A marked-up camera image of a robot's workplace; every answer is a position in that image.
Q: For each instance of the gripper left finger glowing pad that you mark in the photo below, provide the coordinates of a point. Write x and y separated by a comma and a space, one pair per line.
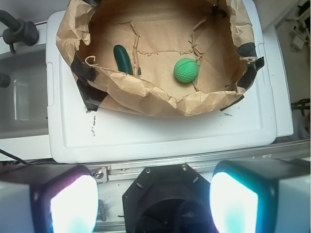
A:
48, 198

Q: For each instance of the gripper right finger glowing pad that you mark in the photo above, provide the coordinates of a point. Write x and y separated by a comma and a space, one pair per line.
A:
261, 196

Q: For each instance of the dark green plastic pickle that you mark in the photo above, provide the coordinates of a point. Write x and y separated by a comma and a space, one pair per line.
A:
122, 59

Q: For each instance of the white plastic cooler lid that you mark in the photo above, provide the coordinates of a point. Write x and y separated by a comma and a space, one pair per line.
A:
79, 136

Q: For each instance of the white sink basin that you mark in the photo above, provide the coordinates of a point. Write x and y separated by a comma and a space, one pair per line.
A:
23, 103

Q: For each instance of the green foam golf ball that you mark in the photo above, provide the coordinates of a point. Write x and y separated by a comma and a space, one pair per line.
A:
186, 70

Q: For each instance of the crumpled brown paper bag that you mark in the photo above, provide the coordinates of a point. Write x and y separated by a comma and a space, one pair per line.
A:
217, 34

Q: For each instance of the dark grey faucet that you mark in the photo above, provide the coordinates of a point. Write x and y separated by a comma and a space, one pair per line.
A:
18, 30

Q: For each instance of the metal corner bracket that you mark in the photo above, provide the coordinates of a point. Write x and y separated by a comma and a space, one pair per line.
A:
100, 175

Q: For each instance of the aluminium extrusion rail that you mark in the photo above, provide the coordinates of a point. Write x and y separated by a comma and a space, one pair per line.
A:
204, 162

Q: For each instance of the black hexagonal mount plate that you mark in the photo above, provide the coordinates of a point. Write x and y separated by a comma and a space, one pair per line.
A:
168, 199

